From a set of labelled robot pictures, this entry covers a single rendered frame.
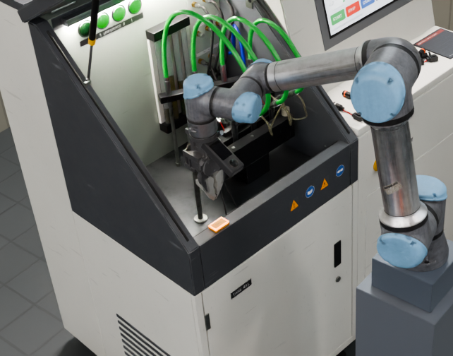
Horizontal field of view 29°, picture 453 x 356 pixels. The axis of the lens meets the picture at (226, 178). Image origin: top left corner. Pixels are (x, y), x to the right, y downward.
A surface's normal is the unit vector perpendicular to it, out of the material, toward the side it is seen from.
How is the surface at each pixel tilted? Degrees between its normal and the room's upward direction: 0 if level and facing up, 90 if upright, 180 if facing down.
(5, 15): 90
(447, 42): 0
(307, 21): 76
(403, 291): 90
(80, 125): 90
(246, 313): 90
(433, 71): 0
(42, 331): 0
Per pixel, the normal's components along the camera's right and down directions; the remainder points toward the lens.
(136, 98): 0.69, 0.39
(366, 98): -0.46, 0.45
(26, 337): -0.08, -0.80
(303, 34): 0.65, 0.19
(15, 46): -0.72, 0.46
